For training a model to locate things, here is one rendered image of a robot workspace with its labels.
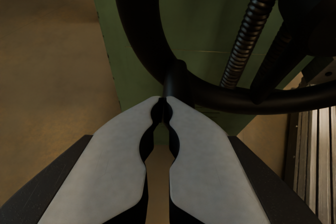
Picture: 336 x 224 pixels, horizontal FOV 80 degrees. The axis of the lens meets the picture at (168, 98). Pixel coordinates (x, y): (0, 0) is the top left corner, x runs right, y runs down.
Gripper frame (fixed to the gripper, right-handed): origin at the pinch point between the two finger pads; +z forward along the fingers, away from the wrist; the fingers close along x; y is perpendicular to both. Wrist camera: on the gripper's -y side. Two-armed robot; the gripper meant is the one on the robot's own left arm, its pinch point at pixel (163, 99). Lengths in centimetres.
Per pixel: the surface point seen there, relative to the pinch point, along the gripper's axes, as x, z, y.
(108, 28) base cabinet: -10.7, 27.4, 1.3
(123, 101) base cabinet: -13.0, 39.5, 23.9
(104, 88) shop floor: -33, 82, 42
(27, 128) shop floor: -63, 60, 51
